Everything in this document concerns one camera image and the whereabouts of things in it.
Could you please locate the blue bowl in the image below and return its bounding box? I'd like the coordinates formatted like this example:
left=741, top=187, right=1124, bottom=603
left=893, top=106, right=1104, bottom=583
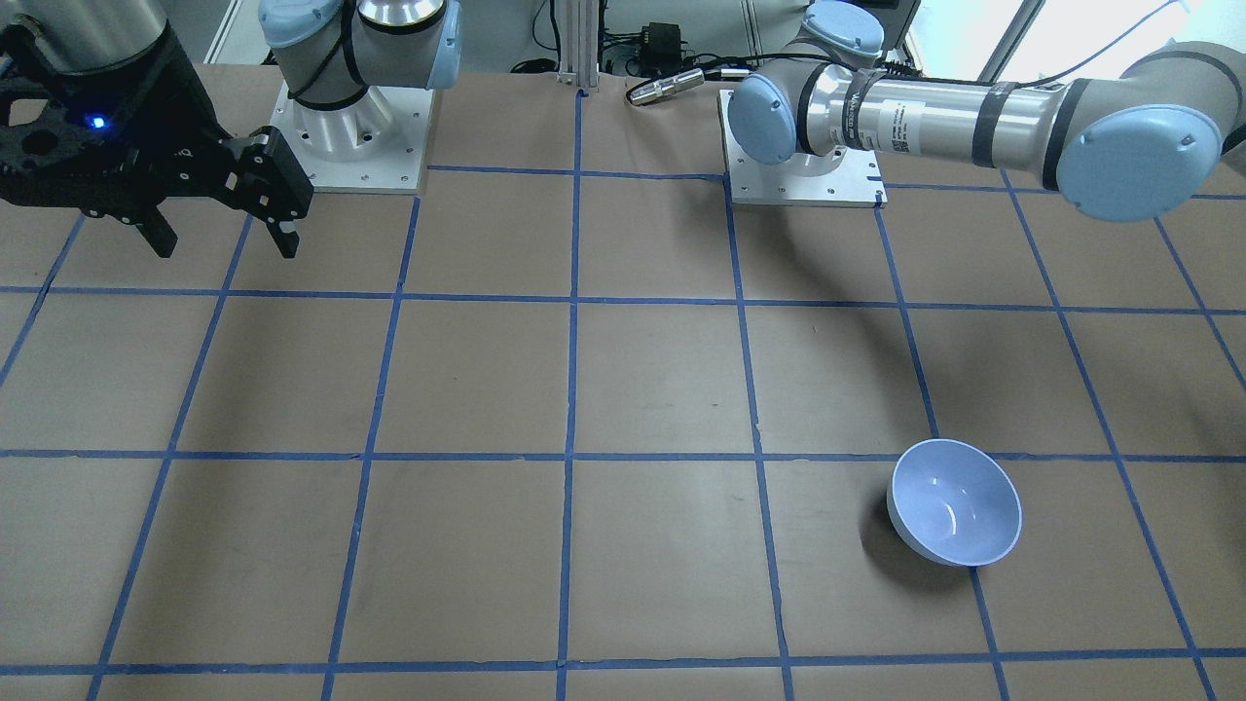
left=886, top=438, right=1023, bottom=568

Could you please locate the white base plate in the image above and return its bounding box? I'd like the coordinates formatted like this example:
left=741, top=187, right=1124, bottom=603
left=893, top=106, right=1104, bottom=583
left=719, top=90, right=888, bottom=208
left=272, top=85, right=439, bottom=195

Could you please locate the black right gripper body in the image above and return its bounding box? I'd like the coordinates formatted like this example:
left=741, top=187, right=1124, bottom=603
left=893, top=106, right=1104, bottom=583
left=2, top=21, right=312, bottom=222

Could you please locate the aluminium frame post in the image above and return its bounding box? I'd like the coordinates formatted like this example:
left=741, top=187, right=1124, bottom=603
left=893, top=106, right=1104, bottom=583
left=549, top=0, right=606, bottom=93

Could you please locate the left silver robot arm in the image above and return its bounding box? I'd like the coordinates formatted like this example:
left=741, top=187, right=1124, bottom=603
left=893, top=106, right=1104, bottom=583
left=724, top=1, right=1245, bottom=222

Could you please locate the black power adapter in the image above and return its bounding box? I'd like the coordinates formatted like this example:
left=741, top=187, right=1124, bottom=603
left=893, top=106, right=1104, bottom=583
left=638, top=21, right=682, bottom=64

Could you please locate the silver cylindrical connector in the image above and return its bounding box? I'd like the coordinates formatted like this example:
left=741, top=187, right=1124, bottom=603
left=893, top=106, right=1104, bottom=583
left=625, top=68, right=705, bottom=107

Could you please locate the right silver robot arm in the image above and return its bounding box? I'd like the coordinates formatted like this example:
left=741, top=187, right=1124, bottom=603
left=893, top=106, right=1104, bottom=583
left=2, top=1, right=461, bottom=259

